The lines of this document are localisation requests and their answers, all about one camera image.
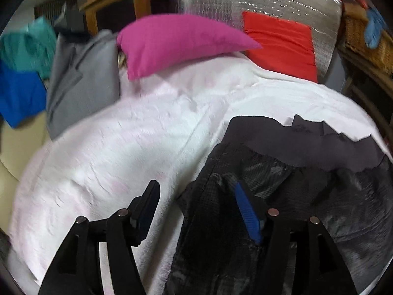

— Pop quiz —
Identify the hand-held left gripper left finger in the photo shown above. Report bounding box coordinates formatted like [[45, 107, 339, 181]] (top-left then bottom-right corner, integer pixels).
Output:
[[38, 180, 162, 295]]

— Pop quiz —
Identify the wicker basket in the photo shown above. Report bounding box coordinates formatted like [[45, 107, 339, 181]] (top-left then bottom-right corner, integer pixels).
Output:
[[338, 0, 393, 74]]

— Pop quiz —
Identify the blue garment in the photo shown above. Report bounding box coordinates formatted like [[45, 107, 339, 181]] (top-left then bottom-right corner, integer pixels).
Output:
[[0, 60, 48, 129]]

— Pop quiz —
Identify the white bed blanket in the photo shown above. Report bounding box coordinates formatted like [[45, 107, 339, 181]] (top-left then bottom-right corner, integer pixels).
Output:
[[8, 51, 390, 295]]

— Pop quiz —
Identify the grey garment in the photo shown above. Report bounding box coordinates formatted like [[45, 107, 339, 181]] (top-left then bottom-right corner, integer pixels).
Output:
[[46, 30, 122, 140]]

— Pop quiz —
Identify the wooden table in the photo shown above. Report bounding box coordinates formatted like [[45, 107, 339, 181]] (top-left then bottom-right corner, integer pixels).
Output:
[[78, 0, 172, 36]]

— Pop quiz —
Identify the wooden shelf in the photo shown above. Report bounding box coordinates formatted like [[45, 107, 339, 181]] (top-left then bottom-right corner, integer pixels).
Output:
[[338, 46, 393, 120]]

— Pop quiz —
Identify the teal garment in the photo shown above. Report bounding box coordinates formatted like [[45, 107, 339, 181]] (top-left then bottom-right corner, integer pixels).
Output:
[[0, 17, 57, 80]]

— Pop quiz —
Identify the black jacket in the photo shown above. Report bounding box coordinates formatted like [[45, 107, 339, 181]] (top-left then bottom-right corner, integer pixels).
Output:
[[163, 114, 393, 295]]

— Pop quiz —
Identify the pink pillow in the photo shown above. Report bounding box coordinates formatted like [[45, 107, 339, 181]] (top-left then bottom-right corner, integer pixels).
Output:
[[117, 14, 263, 81]]

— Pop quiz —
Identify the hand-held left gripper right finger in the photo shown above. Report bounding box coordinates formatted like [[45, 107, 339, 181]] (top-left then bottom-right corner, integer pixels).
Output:
[[233, 182, 358, 295]]

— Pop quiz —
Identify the dark grey cloth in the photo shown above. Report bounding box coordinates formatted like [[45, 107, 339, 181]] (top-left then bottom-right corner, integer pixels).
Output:
[[54, 3, 88, 34]]

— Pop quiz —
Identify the red pillow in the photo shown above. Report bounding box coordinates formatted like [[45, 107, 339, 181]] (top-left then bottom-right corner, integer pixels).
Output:
[[242, 11, 318, 83]]

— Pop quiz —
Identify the light blue cloth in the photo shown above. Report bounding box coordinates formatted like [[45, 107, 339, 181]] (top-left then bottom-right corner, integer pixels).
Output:
[[364, 6, 388, 50]]

